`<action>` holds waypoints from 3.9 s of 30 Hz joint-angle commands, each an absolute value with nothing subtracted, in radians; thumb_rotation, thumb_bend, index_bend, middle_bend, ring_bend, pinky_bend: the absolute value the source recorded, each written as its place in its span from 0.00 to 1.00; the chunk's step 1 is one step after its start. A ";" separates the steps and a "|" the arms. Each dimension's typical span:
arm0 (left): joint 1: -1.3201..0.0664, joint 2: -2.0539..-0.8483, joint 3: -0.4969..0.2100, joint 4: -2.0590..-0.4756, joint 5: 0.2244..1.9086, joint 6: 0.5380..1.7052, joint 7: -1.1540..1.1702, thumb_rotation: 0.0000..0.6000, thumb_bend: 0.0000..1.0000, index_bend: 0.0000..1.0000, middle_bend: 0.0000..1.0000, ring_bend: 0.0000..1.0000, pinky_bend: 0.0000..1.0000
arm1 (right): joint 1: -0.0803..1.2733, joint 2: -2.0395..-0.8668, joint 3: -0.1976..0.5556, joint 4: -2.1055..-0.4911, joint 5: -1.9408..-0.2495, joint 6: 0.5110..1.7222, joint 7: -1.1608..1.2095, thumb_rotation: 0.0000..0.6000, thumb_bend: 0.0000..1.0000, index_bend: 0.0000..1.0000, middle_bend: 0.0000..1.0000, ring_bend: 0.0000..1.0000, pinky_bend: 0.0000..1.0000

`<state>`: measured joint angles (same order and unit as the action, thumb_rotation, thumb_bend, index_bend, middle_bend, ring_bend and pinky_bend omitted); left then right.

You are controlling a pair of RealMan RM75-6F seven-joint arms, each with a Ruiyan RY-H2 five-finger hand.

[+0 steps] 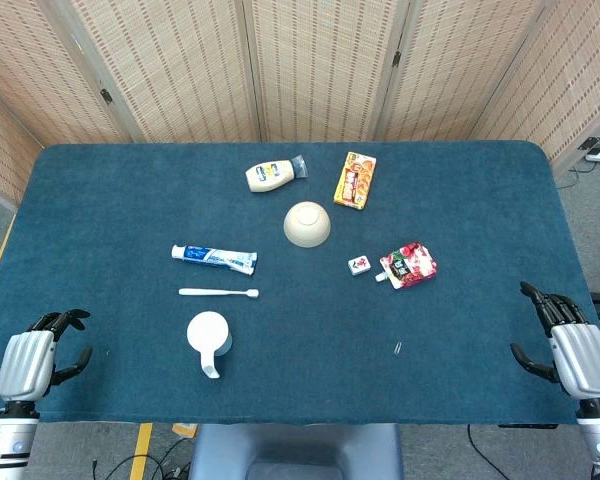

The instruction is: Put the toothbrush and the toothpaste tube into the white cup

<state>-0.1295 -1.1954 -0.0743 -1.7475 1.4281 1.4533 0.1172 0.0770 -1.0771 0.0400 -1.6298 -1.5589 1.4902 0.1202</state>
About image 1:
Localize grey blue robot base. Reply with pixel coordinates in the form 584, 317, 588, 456
187, 423, 405, 480

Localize blue tablecloth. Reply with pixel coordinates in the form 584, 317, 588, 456
0, 140, 600, 426

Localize white cup with handle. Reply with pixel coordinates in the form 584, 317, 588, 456
186, 310, 234, 380

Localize black power strip cable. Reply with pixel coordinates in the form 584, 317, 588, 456
554, 158, 597, 191

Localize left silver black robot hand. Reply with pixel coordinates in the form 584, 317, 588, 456
0, 308, 94, 404

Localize woven bamboo folding screen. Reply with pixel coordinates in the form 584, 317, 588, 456
0, 0, 600, 206

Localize cream mayonnaise squeeze bottle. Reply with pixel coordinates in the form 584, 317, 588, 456
244, 154, 311, 194

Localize blue white toothpaste tube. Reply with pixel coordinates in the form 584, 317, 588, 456
170, 243, 259, 277

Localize red juice spout pouch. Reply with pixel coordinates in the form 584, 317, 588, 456
374, 241, 439, 290

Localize yellow curry box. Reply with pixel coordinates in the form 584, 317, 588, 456
333, 151, 378, 211

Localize black floor cable bundle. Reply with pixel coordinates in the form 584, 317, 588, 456
92, 439, 201, 480

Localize beige upturned bowl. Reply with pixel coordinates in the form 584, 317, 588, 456
282, 200, 332, 248

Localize white toothbrush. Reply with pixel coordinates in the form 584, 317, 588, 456
178, 287, 260, 300

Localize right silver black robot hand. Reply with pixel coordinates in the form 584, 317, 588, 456
509, 281, 600, 401

